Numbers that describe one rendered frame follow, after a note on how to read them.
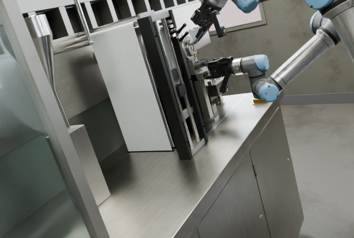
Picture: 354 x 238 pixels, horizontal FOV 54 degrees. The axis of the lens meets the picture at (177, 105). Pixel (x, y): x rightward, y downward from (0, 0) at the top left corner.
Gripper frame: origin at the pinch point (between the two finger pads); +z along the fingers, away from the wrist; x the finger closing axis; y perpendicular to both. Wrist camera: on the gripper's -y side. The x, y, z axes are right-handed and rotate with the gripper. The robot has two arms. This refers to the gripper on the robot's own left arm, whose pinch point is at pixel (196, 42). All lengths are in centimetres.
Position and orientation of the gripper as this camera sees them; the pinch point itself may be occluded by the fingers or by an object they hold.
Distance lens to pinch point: 161.5
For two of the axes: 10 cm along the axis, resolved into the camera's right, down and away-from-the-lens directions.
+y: -7.4, -6.5, 1.5
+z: -4.6, 6.7, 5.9
